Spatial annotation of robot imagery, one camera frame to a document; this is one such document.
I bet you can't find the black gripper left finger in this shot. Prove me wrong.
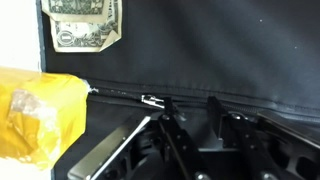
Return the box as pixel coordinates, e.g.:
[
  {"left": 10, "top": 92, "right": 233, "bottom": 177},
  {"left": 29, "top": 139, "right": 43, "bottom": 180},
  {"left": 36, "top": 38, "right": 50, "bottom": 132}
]
[{"left": 158, "top": 97, "right": 214, "bottom": 180}]

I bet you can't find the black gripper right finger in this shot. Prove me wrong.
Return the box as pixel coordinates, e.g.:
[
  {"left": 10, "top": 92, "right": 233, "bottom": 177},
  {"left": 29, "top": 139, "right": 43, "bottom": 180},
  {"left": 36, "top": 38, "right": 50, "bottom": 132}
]
[{"left": 207, "top": 96, "right": 285, "bottom": 180}]

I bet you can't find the silver zipper pull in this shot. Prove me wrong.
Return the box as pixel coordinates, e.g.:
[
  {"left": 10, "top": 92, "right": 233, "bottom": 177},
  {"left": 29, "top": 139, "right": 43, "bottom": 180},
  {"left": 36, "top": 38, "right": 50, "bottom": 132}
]
[{"left": 141, "top": 95, "right": 165, "bottom": 109}]

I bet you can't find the black zip-up jersey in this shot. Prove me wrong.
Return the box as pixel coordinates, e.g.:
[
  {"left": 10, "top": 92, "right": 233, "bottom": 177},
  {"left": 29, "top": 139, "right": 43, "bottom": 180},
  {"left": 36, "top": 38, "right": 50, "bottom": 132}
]
[{"left": 37, "top": 0, "right": 320, "bottom": 180}]

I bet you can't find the white block with yellow tape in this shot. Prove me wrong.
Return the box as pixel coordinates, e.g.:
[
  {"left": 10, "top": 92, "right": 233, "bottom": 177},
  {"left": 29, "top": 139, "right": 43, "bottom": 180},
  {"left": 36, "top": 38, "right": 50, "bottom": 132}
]
[{"left": 0, "top": 0, "right": 88, "bottom": 180}]

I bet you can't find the folded dollar bill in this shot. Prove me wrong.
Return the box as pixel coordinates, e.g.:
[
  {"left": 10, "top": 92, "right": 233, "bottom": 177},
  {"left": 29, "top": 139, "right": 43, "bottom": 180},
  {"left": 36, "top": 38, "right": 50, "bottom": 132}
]
[{"left": 41, "top": 0, "right": 122, "bottom": 53}]

